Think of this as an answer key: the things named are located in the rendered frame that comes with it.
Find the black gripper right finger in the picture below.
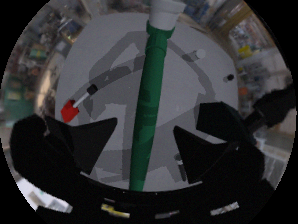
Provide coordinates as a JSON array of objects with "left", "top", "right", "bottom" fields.
[{"left": 173, "top": 125, "right": 241, "bottom": 185}]

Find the grey post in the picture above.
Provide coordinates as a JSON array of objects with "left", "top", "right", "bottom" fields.
[{"left": 149, "top": 0, "right": 186, "bottom": 31}]

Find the green cylinder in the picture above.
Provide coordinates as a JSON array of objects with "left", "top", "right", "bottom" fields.
[{"left": 129, "top": 45, "right": 165, "bottom": 190}]

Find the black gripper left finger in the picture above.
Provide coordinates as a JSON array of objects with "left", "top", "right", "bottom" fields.
[{"left": 45, "top": 115, "right": 117, "bottom": 176}]

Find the dark grey rod with white tip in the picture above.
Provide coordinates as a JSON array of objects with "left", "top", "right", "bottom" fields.
[{"left": 176, "top": 155, "right": 186, "bottom": 181}]

